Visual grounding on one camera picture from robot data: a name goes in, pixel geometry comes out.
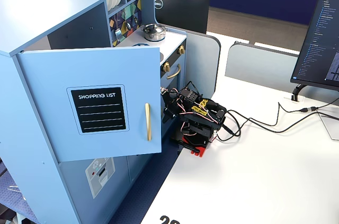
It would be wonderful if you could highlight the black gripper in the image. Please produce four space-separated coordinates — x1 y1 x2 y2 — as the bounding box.
163 90 184 125

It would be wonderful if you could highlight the lit computer monitor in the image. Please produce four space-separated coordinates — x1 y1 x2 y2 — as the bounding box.
290 0 339 88

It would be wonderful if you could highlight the steel toy pot with lid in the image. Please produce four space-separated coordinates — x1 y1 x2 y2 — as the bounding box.
140 23 167 42

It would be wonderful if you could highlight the gold cabinet door handle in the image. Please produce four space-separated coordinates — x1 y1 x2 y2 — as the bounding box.
144 103 153 142

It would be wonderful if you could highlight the blue toy kitchen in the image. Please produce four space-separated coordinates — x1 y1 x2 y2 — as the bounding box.
0 0 188 224

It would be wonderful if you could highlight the grey flat pad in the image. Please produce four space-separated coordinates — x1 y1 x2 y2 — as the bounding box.
318 112 339 141

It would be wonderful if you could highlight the gold oven handle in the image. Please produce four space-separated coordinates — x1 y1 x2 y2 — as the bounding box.
166 64 182 80

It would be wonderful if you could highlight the red table clamp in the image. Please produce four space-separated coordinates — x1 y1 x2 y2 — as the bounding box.
190 145 208 158

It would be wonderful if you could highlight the black cable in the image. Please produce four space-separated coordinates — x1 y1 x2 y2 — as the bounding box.
216 110 339 142
225 101 339 129

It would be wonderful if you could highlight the black monitor stand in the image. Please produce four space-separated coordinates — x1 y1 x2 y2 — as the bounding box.
291 84 312 102

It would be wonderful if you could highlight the black Dell monitor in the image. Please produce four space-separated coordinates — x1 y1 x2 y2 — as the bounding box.
154 0 210 35

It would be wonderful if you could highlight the grey curved desk divider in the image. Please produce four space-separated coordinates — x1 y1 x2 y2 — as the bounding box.
169 26 222 95

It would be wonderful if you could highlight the grey rectangular desk divider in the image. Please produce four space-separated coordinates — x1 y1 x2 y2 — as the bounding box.
225 41 301 93

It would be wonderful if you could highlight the blue shopping list cabinet door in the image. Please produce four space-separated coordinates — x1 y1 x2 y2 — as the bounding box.
15 46 163 163

